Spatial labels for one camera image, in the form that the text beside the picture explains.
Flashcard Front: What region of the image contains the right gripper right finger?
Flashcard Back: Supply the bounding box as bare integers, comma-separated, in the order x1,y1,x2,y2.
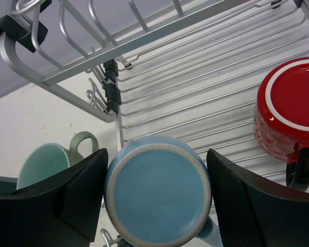
206,149,309,246

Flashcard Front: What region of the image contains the dark green mug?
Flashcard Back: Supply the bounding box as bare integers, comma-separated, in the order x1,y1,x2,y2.
0,176,18,195

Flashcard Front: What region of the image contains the red mug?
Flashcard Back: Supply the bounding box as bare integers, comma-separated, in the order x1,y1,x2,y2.
253,57,309,191

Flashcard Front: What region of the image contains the metal dish rack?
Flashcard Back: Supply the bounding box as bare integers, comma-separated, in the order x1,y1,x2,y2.
0,1,309,187

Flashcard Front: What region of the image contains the light blue mug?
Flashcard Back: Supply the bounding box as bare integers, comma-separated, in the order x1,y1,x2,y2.
104,135,222,246

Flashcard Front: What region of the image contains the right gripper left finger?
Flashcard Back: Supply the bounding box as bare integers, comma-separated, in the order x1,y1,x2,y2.
0,148,108,246

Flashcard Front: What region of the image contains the light green mug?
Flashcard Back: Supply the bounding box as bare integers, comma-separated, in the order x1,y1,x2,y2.
16,131,99,189

